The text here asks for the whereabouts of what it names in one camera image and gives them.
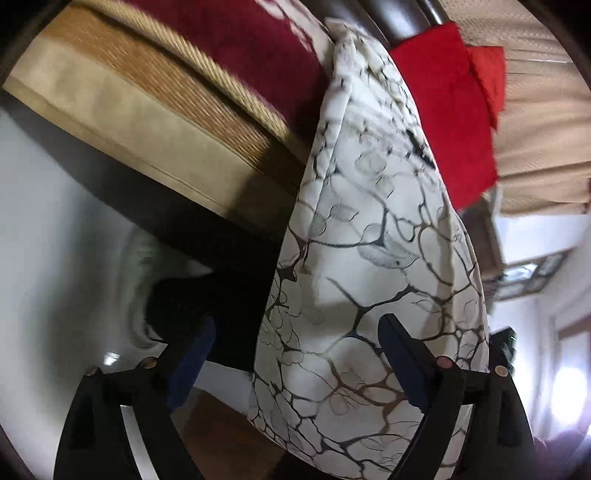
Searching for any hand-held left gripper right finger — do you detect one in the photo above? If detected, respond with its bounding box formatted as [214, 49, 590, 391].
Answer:
[378, 314, 541, 480]

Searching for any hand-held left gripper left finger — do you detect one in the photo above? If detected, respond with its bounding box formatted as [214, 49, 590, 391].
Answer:
[53, 316, 218, 480]

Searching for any white vein-patterned quilted cloth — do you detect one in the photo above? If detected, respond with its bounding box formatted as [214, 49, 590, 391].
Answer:
[247, 21, 490, 480]

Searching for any brown leather sofa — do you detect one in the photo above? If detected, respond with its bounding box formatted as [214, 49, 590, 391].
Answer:
[0, 0, 455, 370]

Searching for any brown wooden furniture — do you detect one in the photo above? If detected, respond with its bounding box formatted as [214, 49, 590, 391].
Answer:
[462, 185, 506, 280]

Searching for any window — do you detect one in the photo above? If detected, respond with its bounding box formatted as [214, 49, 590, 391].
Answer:
[501, 251, 568, 296]

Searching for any large red cushion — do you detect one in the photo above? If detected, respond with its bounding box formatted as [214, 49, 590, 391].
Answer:
[390, 23, 499, 210]

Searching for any beige dotted curtain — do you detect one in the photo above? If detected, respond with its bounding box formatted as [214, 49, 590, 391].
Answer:
[445, 0, 591, 215]

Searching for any small red cushion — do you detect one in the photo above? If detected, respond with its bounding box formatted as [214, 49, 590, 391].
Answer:
[466, 45, 506, 130]

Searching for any red floral plush sofa cover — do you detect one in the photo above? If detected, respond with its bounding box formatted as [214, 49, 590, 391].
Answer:
[2, 0, 333, 217]

